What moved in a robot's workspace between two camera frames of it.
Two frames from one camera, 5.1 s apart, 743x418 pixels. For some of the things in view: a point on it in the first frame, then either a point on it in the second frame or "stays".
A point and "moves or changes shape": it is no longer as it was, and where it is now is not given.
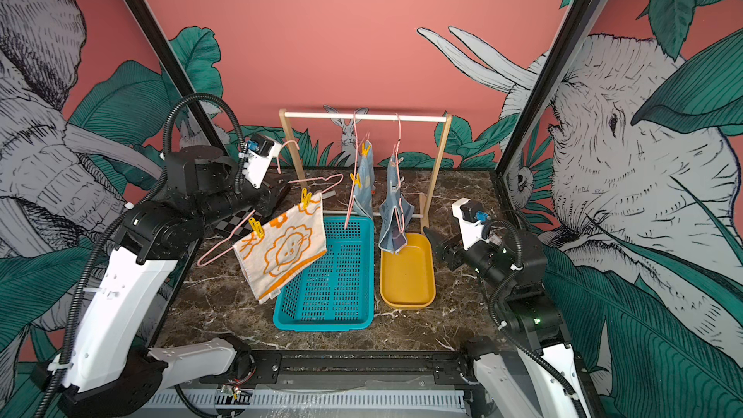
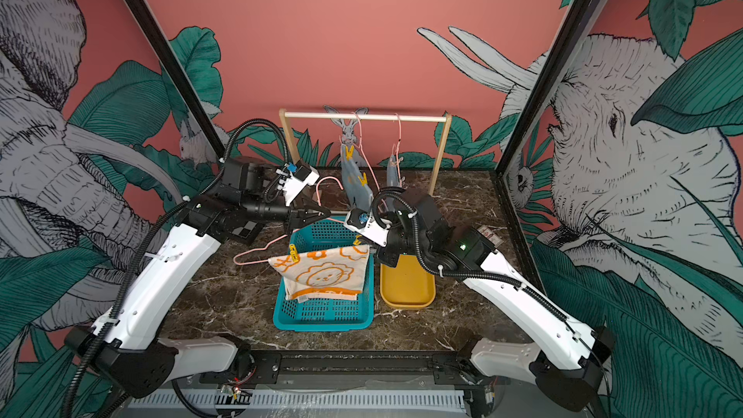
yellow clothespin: x=257 y=227 moves or changes shape
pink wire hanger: x=221 y=255 -> x=282 y=239
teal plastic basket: x=337 y=292 stays
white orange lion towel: x=288 y=243 -> x=335 y=273
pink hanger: x=357 y=147 -> x=367 y=160
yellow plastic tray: x=407 y=278 stays
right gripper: x=448 y=251 -> x=385 y=259
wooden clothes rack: x=426 y=203 stays
